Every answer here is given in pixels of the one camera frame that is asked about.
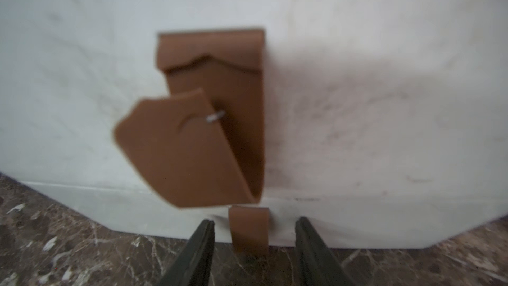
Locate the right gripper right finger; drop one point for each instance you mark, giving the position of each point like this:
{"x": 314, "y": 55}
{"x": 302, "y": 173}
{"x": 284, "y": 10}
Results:
{"x": 316, "y": 263}

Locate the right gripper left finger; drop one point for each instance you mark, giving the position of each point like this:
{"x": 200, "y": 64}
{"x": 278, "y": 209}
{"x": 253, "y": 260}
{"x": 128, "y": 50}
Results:
{"x": 193, "y": 264}

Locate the white three-drawer cabinet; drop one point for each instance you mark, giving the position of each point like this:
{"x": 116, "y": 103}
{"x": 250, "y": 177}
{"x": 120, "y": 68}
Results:
{"x": 357, "y": 87}

